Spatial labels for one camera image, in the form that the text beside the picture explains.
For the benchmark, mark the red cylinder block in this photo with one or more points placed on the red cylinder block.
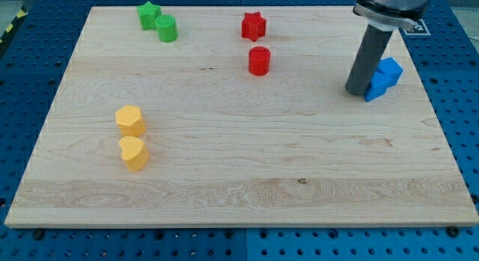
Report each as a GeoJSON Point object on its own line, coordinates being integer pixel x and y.
{"type": "Point", "coordinates": [259, 60]}

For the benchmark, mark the green star block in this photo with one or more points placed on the green star block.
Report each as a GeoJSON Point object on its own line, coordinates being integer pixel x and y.
{"type": "Point", "coordinates": [147, 14]}

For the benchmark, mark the yellow hexagon block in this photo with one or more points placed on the yellow hexagon block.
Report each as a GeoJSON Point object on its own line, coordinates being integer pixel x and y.
{"type": "Point", "coordinates": [130, 121]}

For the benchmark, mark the yellow heart block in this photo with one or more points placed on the yellow heart block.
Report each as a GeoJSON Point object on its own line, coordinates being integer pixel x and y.
{"type": "Point", "coordinates": [134, 153]}

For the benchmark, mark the red star block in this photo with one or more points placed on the red star block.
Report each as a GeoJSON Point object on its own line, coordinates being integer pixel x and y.
{"type": "Point", "coordinates": [253, 26]}

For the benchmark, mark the light wooden board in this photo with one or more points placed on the light wooden board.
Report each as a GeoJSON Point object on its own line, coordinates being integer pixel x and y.
{"type": "Point", "coordinates": [228, 149]}

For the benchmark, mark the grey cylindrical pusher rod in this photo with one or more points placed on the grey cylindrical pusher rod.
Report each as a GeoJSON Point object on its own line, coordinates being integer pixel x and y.
{"type": "Point", "coordinates": [372, 47]}

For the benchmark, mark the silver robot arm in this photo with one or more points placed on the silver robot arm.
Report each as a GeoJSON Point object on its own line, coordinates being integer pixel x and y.
{"type": "Point", "coordinates": [388, 15]}

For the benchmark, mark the blue angular block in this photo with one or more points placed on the blue angular block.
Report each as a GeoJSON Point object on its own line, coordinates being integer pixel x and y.
{"type": "Point", "coordinates": [377, 87]}

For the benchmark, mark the white fiducial marker tag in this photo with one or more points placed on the white fiducial marker tag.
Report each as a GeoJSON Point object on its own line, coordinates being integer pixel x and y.
{"type": "Point", "coordinates": [420, 29]}

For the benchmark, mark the blue cube block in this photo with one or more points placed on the blue cube block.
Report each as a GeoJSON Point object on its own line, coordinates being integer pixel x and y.
{"type": "Point", "coordinates": [391, 69]}

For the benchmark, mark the green cylinder block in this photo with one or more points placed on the green cylinder block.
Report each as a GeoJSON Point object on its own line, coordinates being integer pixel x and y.
{"type": "Point", "coordinates": [166, 28]}

